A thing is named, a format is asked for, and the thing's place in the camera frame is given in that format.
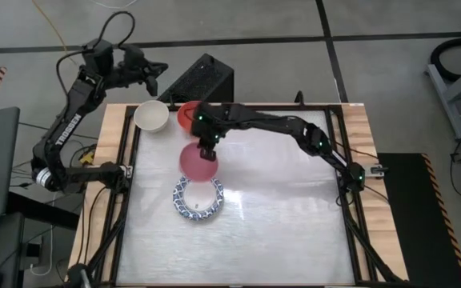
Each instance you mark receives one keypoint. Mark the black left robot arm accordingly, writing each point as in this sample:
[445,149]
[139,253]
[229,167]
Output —
[68,124]

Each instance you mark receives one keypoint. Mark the large black striped-edge mat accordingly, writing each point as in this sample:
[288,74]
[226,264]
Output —
[418,224]

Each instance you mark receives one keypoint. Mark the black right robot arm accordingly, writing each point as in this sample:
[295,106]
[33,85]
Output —
[274,120]

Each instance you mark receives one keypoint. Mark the orange plastic bowl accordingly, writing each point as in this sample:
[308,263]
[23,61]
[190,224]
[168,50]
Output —
[183,116]

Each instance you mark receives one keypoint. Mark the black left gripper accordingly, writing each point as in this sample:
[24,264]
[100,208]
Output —
[132,66]

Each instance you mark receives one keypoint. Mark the blue patterned paper bowl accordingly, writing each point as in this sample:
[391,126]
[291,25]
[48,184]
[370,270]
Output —
[198,200]

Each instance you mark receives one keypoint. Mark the black metal table frame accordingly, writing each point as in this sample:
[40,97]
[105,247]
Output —
[318,107]

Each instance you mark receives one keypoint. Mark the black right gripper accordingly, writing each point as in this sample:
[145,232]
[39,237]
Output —
[206,134]

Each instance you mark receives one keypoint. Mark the grey metal stand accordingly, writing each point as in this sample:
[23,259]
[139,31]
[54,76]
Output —
[450,96]

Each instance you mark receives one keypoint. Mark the black perforated box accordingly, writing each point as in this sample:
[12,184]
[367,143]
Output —
[202,78]

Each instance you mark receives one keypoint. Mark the pink plastic bowl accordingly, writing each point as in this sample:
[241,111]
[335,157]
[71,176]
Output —
[194,166]

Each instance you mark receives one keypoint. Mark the white plastic bowl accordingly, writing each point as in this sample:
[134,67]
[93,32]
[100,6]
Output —
[151,116]

